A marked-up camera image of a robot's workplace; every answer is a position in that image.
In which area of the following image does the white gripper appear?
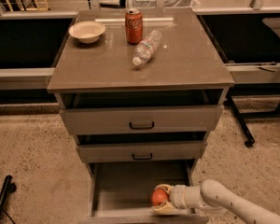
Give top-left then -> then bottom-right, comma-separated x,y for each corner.
152,184 -> 188,215

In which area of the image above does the red apple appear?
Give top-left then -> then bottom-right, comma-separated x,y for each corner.
151,189 -> 168,206

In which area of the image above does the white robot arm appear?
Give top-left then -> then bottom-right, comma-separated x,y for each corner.
151,179 -> 280,224

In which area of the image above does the grey bottom drawer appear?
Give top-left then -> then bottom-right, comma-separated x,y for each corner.
78,161 -> 208,224

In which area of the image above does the grey drawer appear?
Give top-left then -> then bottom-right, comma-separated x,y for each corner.
77,141 -> 207,163
78,161 -> 208,224
60,105 -> 223,135

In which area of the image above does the grey middle drawer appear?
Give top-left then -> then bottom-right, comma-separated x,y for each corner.
77,141 -> 207,163

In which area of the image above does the grey top drawer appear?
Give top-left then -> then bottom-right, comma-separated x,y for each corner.
60,105 -> 223,135

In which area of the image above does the grey drawer cabinet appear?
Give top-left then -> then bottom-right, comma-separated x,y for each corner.
48,8 -> 233,224

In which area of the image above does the clear plastic water bottle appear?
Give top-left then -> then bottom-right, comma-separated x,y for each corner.
132,30 -> 162,67

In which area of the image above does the black stand leg right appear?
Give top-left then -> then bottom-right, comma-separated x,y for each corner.
226,93 -> 280,147

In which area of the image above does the black stand leg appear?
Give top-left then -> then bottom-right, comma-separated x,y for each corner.
0,175 -> 17,224
226,93 -> 280,147

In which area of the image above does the black stand leg left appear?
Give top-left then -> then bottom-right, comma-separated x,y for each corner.
0,175 -> 17,224

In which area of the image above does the red cola can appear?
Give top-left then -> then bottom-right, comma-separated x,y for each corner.
125,8 -> 143,44

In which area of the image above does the white paper bowl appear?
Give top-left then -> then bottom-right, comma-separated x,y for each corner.
69,21 -> 105,44

